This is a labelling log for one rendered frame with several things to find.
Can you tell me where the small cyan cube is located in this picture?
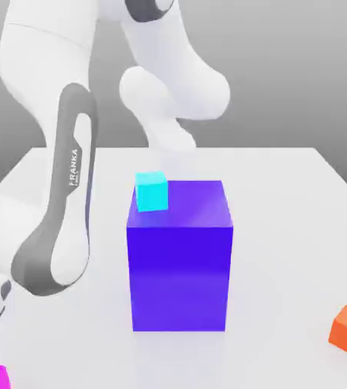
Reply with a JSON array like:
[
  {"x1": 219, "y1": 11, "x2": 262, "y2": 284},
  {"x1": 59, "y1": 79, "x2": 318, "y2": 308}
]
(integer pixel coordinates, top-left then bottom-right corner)
[{"x1": 134, "y1": 170, "x2": 169, "y2": 213}]

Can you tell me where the large blue box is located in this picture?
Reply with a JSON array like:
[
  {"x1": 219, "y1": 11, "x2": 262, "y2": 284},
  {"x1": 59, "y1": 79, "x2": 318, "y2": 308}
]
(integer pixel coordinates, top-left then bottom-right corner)
[{"x1": 126, "y1": 179, "x2": 234, "y2": 333}]

